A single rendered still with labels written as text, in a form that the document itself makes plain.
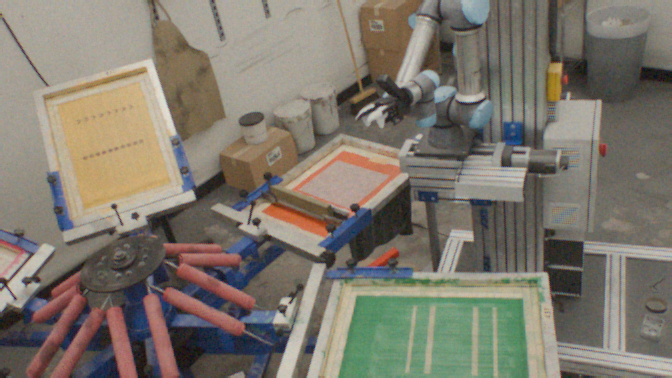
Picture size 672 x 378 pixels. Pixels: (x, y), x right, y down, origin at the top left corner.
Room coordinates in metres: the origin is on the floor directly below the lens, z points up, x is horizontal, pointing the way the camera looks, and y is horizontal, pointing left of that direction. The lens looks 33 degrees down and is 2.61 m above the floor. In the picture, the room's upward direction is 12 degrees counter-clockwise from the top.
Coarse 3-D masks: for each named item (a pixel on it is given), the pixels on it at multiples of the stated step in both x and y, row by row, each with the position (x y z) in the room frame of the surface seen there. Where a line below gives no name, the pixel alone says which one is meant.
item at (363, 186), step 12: (372, 168) 2.65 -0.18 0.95; (384, 168) 2.63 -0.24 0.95; (396, 168) 2.60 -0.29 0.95; (348, 180) 2.58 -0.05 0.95; (360, 180) 2.56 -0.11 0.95; (372, 180) 2.54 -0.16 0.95; (384, 180) 2.52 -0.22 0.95; (336, 192) 2.50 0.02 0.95; (348, 192) 2.48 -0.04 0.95; (360, 192) 2.46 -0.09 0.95; (372, 192) 2.44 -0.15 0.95; (336, 204) 2.40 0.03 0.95; (348, 204) 2.38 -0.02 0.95; (360, 204) 2.36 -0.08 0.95; (300, 228) 2.28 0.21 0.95; (312, 228) 2.26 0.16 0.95; (324, 228) 2.24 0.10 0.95
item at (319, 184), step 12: (336, 156) 2.84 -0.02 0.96; (348, 156) 2.81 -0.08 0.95; (360, 156) 2.79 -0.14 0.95; (324, 168) 2.74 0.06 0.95; (336, 168) 2.72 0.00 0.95; (348, 168) 2.69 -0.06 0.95; (360, 168) 2.67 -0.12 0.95; (312, 180) 2.65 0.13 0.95; (324, 180) 2.63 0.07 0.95; (336, 180) 2.61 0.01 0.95; (312, 192) 2.54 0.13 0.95; (324, 192) 2.52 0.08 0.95; (276, 204) 2.51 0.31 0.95; (276, 216) 2.41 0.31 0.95; (288, 216) 2.39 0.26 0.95; (300, 216) 2.37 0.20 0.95
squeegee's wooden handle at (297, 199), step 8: (280, 192) 2.46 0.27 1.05; (288, 192) 2.43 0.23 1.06; (296, 192) 2.41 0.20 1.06; (280, 200) 2.47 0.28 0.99; (288, 200) 2.43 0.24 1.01; (296, 200) 2.39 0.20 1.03; (304, 200) 2.34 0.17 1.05; (312, 200) 2.32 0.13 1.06; (304, 208) 2.35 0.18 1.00; (312, 208) 2.31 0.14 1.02; (320, 208) 2.27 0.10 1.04; (328, 208) 2.25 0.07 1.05; (320, 216) 2.28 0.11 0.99; (328, 216) 2.24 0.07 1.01
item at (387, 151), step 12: (336, 144) 2.92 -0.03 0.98; (348, 144) 2.92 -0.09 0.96; (360, 144) 2.86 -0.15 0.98; (372, 144) 2.82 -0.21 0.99; (312, 156) 2.83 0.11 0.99; (324, 156) 2.85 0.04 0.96; (396, 156) 2.69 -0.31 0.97; (300, 168) 2.73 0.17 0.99; (288, 180) 2.67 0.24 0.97; (396, 180) 2.44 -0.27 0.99; (384, 192) 2.37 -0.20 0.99; (396, 192) 2.38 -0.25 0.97; (372, 204) 2.30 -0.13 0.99; (384, 204) 2.32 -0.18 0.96; (252, 216) 2.40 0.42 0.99; (288, 228) 2.25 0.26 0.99; (312, 240) 2.13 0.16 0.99
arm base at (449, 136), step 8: (432, 128) 2.25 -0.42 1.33; (440, 128) 2.22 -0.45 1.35; (448, 128) 2.21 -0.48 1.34; (456, 128) 2.22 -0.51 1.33; (432, 136) 2.25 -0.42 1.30; (440, 136) 2.21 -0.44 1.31; (448, 136) 2.20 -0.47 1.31; (456, 136) 2.21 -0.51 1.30; (432, 144) 2.23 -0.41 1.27; (440, 144) 2.20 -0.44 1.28; (448, 144) 2.19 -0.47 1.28; (456, 144) 2.20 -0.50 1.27
